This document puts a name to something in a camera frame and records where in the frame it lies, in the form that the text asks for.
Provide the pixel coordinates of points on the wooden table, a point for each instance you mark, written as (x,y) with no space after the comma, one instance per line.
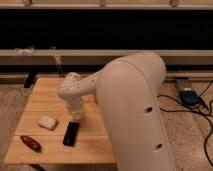
(91,147)

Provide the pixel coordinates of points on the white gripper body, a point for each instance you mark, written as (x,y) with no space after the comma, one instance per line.
(75,108)

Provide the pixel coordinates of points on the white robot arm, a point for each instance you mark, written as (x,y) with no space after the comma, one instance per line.
(126,90)

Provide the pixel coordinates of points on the black phone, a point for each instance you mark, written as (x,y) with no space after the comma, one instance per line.
(71,134)

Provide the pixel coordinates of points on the blue power adapter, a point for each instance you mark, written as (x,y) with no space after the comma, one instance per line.
(189,97)

